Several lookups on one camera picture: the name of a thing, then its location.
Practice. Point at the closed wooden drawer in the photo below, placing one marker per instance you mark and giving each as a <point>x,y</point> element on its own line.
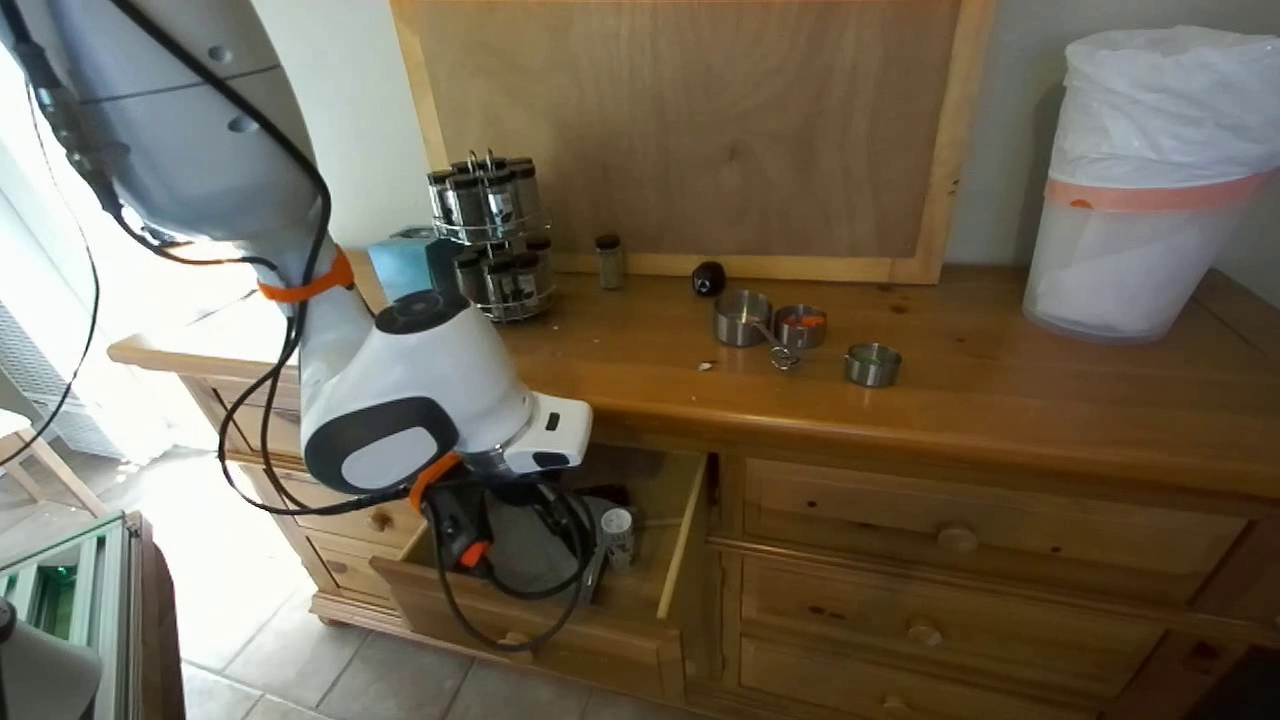
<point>1043,626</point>
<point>825,682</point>
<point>1065,527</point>

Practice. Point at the open wooden drawer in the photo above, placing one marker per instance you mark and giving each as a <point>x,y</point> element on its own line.
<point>626,626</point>

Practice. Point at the white salt shaker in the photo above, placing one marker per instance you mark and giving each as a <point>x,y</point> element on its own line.
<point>618,535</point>

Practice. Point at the wooden stool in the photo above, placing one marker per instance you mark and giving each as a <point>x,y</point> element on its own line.
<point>46,462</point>

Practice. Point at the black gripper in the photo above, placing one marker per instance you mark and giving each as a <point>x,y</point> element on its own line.
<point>512,505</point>

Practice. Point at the glass spice jar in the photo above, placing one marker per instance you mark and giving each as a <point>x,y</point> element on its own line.
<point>611,266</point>

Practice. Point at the spice rack with jars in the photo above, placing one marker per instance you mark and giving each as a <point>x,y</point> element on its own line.
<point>488,234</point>

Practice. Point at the small steel measuring cup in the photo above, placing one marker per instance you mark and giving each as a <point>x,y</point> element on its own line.
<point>873,367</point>

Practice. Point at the white bag lined bin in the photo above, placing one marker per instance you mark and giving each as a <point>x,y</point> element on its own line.
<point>1147,162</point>

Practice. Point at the green crate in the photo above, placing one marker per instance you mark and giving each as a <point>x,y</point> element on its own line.
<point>60,586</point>

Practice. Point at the round wooden drawer knob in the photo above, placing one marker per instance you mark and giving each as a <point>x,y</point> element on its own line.
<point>925,632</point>
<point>956,536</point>

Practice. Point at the light blue box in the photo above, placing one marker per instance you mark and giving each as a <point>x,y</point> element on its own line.
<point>406,262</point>

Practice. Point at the wooden dresser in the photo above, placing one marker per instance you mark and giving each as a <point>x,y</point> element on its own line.
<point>1012,401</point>

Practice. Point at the framed wooden board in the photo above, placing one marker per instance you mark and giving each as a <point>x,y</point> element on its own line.
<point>693,123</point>

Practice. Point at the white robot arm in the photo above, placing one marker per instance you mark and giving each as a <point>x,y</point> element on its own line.
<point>401,374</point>

